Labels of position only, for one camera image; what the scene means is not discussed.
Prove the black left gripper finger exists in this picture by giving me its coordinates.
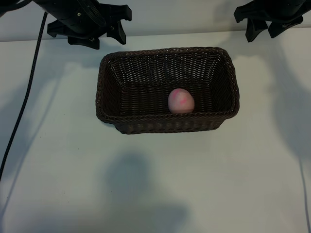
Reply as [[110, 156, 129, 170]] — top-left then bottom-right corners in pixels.
[[68, 36, 101, 50], [106, 21, 128, 46]]

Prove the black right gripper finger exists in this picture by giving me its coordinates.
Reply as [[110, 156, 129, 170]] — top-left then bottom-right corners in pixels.
[[267, 22, 290, 39], [245, 19, 267, 43]]

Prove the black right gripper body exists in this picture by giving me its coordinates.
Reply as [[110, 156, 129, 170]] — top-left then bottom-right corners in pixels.
[[233, 0, 311, 25]]

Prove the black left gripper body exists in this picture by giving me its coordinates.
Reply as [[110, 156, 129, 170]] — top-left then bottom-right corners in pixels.
[[34, 0, 133, 41]]

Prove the pink peach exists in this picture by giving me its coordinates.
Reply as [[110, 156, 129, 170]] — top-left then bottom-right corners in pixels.
[[167, 88, 195, 114]]

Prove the dark brown wicker basket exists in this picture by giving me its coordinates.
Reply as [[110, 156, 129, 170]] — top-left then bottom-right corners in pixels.
[[94, 47, 241, 135]]

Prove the black braided cable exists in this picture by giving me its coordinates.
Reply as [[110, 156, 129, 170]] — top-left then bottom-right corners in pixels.
[[0, 12, 48, 182]]

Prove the black smooth cable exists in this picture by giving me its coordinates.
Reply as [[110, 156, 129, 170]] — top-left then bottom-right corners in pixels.
[[0, 0, 34, 18]]

